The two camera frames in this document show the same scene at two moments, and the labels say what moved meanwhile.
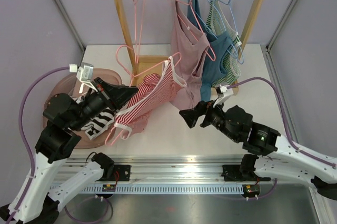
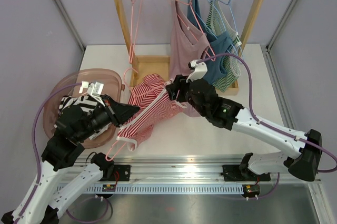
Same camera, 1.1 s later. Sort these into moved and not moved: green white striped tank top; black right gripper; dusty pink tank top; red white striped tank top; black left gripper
Moved: black right gripper; red white striped tank top; black left gripper
Not moved: green white striped tank top; dusty pink tank top
